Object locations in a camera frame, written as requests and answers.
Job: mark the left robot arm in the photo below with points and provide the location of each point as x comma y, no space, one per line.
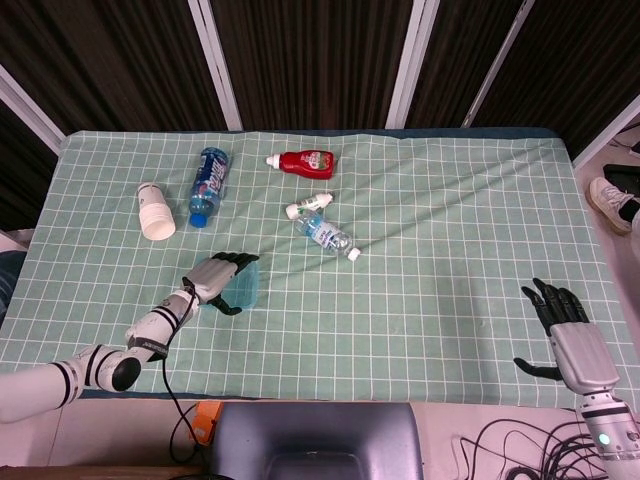
150,327

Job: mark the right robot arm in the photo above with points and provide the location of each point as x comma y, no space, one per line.
610,435

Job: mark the green checked tablecloth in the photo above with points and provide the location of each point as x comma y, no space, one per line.
400,300

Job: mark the person leg black sock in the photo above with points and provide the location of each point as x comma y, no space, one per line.
631,210

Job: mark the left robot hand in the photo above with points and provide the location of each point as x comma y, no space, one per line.
210,280

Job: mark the orange box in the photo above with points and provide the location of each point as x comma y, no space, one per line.
205,422

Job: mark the clear teal plastic container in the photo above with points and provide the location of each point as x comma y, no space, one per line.
250,300

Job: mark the small white bottle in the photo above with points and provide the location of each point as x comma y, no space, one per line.
307,204

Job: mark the blue cap sports drink bottle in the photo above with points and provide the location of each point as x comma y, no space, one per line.
210,185

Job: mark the red ketchup bottle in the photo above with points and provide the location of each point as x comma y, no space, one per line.
305,164

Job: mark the clear water bottle white cap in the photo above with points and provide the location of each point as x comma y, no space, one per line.
325,235

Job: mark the black flat object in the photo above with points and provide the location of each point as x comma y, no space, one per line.
622,175

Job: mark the grey robot torso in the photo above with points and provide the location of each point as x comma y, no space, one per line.
320,430

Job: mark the white sneaker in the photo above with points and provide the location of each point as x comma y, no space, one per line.
607,200

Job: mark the white screen frame post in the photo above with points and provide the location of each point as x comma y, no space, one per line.
411,65
497,62
216,65
610,132
30,112

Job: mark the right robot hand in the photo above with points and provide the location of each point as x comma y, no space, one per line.
582,352

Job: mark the white plastic cup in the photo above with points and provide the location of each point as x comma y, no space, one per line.
155,215

